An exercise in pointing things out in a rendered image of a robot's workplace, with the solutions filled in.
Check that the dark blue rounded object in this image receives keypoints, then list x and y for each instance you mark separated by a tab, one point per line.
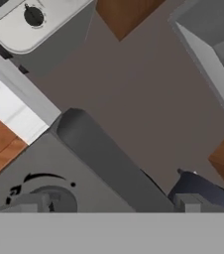
200	185

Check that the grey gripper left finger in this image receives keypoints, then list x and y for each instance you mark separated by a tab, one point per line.
29	203

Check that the black round dial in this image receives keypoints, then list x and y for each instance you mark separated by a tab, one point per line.
34	15

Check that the grey stove knob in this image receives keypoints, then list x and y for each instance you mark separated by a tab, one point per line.
66	198

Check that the white small appliance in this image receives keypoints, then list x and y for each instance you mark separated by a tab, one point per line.
61	29

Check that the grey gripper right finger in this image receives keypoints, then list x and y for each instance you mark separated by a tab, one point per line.
191	203

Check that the grey white cabinet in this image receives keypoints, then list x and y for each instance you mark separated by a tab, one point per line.
213	49

